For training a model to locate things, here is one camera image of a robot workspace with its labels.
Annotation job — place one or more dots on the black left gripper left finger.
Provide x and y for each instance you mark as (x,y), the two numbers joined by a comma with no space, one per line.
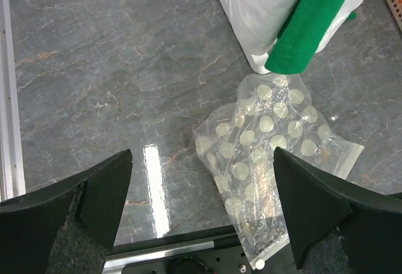
(69,226)

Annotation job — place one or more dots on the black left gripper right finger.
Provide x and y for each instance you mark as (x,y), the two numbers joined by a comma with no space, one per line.
(335,226)

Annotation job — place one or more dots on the clear zip top bag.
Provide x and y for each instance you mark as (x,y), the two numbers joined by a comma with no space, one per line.
(237,142)

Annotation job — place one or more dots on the green t-shirt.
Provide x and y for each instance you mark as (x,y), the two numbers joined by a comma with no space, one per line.
(301,35)

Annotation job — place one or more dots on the white mesh t-shirt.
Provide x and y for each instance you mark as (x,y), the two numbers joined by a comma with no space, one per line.
(257,24)

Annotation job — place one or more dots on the aluminium frame rail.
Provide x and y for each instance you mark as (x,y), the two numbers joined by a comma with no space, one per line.
(12,170)

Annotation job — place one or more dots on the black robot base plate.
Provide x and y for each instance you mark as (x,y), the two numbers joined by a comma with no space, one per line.
(216,250)

